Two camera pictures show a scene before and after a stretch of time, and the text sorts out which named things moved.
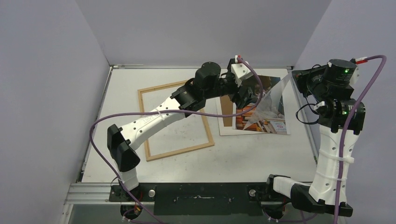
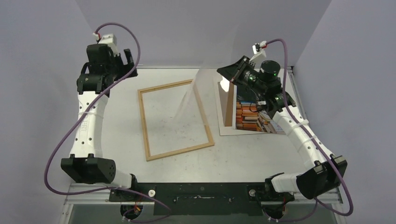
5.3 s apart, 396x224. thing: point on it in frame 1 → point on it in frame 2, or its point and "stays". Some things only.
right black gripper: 301,78 → 240,70
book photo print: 269,116 stays
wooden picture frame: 203,115 stays
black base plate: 226,199 stays
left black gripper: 241,101 → 125,68
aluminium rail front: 89,193 stays
